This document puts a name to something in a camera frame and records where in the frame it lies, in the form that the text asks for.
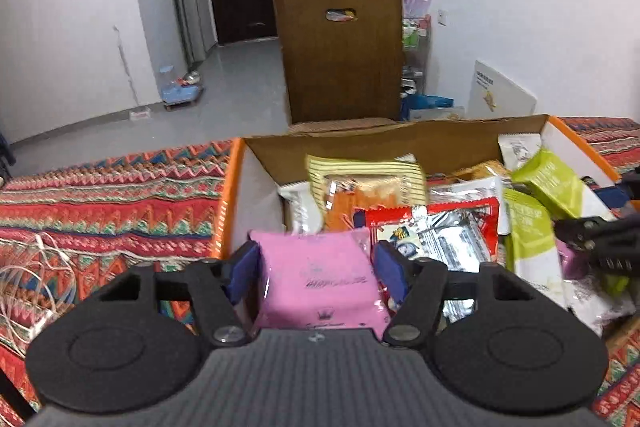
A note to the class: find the white wall socket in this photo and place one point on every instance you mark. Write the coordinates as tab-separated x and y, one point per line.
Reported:
443	17

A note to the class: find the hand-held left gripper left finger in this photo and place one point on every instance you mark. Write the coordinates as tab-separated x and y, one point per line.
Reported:
245	272

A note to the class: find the lime green snack packet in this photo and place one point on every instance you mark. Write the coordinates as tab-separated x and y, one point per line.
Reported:
550	179

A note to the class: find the blue plastic bag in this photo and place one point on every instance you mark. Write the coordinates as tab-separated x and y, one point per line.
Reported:
432	104

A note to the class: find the red cardboard box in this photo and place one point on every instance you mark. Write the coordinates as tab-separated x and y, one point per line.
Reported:
350	142

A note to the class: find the patterned red tablecloth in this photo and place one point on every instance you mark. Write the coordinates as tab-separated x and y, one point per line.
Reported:
100	207

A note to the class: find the pink snack packet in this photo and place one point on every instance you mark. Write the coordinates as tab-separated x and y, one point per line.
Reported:
315	277

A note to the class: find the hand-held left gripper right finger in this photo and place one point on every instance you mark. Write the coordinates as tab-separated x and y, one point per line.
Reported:
390	272

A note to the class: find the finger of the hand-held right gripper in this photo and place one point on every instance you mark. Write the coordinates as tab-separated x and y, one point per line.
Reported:
612	197
600	232

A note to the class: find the pile of snack packets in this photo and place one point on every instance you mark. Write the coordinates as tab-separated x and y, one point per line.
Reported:
450	227

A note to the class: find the white carton with yellow print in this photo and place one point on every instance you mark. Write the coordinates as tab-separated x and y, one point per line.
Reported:
500	92

